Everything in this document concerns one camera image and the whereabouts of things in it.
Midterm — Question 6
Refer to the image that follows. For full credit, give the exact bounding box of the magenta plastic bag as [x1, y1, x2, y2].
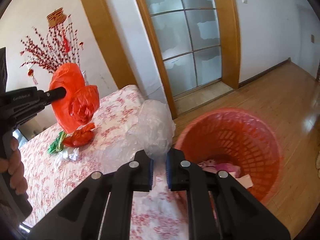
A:
[198, 159, 254, 189]

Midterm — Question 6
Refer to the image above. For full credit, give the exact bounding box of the dark green plastic bag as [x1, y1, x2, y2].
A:
[47, 131, 67, 154]

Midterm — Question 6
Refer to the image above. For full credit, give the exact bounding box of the orange plastic bag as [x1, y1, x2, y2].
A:
[49, 63, 100, 134]
[63, 122, 95, 147]

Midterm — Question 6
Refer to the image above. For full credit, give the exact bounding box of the white plastic bag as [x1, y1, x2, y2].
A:
[62, 147, 79, 161]

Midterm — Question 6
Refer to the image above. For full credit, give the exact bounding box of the clear bubble wrap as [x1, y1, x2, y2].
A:
[101, 100, 175, 173]

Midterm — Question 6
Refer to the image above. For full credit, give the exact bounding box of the red plastic trash basket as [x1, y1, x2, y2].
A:
[175, 108, 284, 205]

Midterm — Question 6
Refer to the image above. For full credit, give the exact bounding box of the person's left hand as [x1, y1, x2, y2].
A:
[1, 137, 28, 195]

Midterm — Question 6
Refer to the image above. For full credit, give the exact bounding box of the floral red white tablecloth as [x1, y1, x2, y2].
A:
[21, 85, 189, 239]

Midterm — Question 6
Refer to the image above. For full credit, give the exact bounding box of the red berry branch bouquet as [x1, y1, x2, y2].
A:
[20, 15, 84, 85]

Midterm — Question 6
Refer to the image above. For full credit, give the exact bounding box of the red Chinese knot ornament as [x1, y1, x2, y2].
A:
[46, 8, 72, 53]

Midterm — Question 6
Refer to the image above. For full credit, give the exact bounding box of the frosted glass sliding door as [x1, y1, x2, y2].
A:
[145, 0, 222, 96]

